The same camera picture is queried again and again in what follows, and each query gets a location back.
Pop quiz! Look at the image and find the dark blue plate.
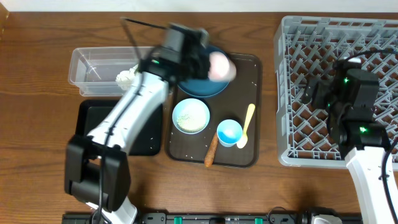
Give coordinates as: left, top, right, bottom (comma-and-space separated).
178, 45, 230, 98

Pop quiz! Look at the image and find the pink cup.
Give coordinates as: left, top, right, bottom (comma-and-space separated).
208, 52, 236, 82

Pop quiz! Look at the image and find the white tissue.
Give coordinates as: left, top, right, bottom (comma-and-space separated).
116, 64, 139, 91

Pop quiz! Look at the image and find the blue cup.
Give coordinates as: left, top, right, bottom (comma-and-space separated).
216, 119, 243, 147

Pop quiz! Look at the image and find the yellow plastic spoon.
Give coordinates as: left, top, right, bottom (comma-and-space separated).
236, 103, 256, 149

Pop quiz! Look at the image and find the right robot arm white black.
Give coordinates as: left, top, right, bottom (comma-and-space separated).
302, 68, 397, 223

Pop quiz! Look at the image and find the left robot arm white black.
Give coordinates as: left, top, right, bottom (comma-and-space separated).
65, 46, 220, 223

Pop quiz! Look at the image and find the grey dishwasher rack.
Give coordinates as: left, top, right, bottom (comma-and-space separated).
274, 16, 397, 169

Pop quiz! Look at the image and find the clear plastic waste bin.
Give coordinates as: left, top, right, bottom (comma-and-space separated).
68, 47, 152, 96

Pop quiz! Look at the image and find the light blue bowl with rice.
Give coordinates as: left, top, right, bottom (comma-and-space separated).
172, 98, 210, 134

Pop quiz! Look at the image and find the dark brown serving tray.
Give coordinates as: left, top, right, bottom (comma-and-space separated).
165, 54, 262, 168

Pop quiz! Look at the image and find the orange carrot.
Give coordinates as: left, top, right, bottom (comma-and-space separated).
204, 133, 218, 167

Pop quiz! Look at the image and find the black tray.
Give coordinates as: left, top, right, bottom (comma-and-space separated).
75, 99, 163, 156

